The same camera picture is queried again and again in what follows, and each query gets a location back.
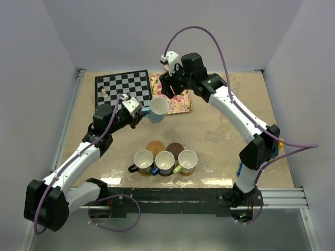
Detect light blue mug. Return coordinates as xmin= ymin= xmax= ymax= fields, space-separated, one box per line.
xmin=140 ymin=97 xmax=170 ymax=123

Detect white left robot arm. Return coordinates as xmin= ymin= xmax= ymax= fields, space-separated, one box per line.
xmin=24 ymin=105 xmax=149 ymax=235

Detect aluminium frame rail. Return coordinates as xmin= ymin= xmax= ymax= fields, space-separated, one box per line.
xmin=251 ymin=187 xmax=315 ymax=251

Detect dark blue mug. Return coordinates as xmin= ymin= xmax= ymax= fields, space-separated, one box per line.
xmin=151 ymin=151 xmax=175 ymax=176

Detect floral serving tray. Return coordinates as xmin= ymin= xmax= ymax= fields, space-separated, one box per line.
xmin=149 ymin=73 xmax=193 ymax=115

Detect orange wooden coaster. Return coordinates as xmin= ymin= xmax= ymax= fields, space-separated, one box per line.
xmin=180 ymin=170 xmax=195 ymax=176

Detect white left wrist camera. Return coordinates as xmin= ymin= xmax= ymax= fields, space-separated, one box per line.
xmin=121 ymin=94 xmax=142 ymax=114

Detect colourful rubik cube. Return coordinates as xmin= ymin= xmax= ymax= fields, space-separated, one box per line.
xmin=237 ymin=163 xmax=243 ymax=177

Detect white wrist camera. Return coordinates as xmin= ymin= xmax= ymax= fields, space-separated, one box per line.
xmin=160 ymin=51 xmax=182 ymax=76
xmin=121 ymin=94 xmax=142 ymax=114

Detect yellow blue toy blocks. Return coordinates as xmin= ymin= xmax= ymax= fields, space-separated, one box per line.
xmin=268 ymin=136 xmax=284 ymax=161

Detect light green mug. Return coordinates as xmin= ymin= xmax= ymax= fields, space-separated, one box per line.
xmin=173 ymin=150 xmax=198 ymax=174

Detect light wooden coaster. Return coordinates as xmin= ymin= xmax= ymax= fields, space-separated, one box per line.
xmin=138 ymin=169 xmax=152 ymax=176

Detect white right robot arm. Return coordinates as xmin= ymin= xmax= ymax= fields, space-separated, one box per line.
xmin=160 ymin=51 xmax=280 ymax=207

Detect black mug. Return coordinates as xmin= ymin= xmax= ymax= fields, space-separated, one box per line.
xmin=128 ymin=150 xmax=154 ymax=173

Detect dark walnut coaster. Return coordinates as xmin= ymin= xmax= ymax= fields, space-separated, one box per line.
xmin=159 ymin=173 xmax=173 ymax=177

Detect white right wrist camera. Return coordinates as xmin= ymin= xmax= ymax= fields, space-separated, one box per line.
xmin=160 ymin=51 xmax=182 ymax=76

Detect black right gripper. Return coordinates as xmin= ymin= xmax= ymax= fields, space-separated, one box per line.
xmin=160 ymin=62 xmax=195 ymax=99

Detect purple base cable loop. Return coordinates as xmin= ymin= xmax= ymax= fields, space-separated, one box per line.
xmin=88 ymin=193 xmax=142 ymax=232

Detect white chess king piece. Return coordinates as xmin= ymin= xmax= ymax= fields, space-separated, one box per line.
xmin=101 ymin=88 xmax=108 ymax=98

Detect black and silver chessboard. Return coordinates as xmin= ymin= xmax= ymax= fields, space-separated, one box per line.
xmin=95 ymin=70 xmax=152 ymax=107

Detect dark wooden coaster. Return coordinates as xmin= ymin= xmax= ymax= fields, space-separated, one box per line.
xmin=166 ymin=142 xmax=184 ymax=159

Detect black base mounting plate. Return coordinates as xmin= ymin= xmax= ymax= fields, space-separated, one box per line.
xmin=78 ymin=187 xmax=262 ymax=219

